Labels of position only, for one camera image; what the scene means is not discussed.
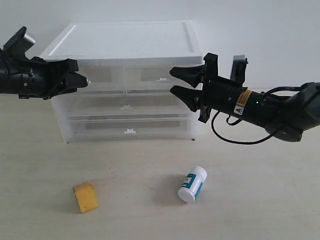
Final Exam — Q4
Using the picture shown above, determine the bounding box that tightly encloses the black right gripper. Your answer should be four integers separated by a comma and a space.
169, 53, 267, 124

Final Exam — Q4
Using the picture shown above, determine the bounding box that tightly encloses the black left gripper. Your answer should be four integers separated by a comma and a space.
0, 56, 88, 100

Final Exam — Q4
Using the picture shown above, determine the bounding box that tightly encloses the white bottle teal label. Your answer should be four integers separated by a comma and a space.
177, 165, 208, 203

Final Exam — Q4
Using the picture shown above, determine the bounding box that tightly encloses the yellow cheese wedge block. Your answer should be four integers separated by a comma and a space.
72, 181, 99, 214

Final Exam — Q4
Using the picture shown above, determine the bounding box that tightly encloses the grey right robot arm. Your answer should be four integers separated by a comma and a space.
169, 53, 320, 145

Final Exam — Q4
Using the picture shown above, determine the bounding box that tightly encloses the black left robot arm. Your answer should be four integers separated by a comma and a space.
0, 50, 89, 100

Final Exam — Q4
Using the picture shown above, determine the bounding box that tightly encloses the middle wide clear drawer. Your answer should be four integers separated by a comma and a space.
60, 94, 192, 117

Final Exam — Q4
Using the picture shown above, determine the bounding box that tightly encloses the wide clear drawer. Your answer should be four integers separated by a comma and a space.
60, 94, 192, 117
67, 114, 196, 142

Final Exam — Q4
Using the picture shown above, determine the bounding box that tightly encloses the bottom wide clear drawer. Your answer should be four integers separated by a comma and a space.
67, 114, 196, 142

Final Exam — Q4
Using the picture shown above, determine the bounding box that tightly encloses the white plastic drawer cabinet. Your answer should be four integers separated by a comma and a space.
40, 20, 203, 143

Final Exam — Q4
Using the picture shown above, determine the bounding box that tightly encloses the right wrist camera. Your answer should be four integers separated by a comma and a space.
230, 54, 248, 86

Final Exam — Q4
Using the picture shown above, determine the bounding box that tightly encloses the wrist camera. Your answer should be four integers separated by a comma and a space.
3, 26, 36, 58
230, 54, 248, 86

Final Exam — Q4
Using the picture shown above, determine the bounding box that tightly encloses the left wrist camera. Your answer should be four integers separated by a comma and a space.
3, 26, 36, 58

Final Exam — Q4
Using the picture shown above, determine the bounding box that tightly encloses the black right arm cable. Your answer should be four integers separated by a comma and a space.
211, 86, 301, 145

